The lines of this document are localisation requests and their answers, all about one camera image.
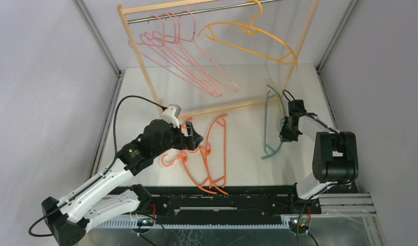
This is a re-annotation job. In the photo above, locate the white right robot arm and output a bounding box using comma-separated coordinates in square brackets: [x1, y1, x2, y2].
[279, 99, 359, 213]

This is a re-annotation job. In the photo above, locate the orange plastic hanger right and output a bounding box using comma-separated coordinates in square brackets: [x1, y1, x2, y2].
[188, 114, 229, 195]

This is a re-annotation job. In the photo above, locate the pink wire hanger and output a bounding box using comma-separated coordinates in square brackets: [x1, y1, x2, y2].
[164, 12, 238, 97]
[152, 12, 223, 97]
[128, 15, 215, 98]
[141, 13, 220, 98]

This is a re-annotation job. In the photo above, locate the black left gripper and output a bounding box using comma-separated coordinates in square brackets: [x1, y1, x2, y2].
[152, 120, 202, 157]

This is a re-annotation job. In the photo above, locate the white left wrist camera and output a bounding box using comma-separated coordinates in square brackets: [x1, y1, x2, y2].
[162, 104, 181, 128]

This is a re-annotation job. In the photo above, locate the aluminium frame post left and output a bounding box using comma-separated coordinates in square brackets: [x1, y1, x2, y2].
[73, 1, 122, 178]

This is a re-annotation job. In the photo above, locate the orange plastic hanger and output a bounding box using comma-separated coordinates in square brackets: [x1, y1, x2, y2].
[161, 141, 222, 195]
[188, 114, 229, 195]

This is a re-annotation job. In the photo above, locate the wooden clothes rack frame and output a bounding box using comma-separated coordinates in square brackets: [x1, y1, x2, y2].
[117, 0, 320, 120]

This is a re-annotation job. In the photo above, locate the teal plastic hanger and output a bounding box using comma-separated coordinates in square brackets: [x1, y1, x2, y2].
[261, 84, 286, 160]

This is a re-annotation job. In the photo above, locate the metal cable tray base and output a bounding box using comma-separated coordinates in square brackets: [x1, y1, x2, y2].
[78, 194, 388, 245]

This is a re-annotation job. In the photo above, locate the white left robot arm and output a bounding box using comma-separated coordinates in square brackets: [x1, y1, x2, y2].
[42, 119, 204, 245]

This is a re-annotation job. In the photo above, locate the black right camera cable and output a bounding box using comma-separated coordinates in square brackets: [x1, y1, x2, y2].
[282, 89, 355, 171]

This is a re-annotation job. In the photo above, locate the aluminium frame post right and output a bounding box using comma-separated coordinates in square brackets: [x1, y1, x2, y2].
[315, 1, 362, 128]

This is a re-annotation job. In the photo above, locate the orange plastic hanger left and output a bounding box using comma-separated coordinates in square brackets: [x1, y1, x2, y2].
[161, 141, 222, 195]

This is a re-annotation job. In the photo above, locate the aluminium frame post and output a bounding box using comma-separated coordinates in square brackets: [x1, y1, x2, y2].
[315, 1, 362, 128]
[73, 1, 122, 178]

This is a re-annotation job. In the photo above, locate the black left camera cable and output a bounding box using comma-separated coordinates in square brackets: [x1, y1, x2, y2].
[28, 95, 169, 238]

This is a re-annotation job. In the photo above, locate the metal rack rod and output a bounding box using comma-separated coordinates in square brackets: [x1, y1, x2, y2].
[127, 0, 283, 24]

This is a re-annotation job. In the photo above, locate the black camera cable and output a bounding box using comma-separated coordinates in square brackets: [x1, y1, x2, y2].
[28, 95, 169, 238]
[282, 89, 355, 171]

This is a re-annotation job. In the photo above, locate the hanging pink wire hanger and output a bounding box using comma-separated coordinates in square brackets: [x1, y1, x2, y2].
[128, 15, 215, 98]

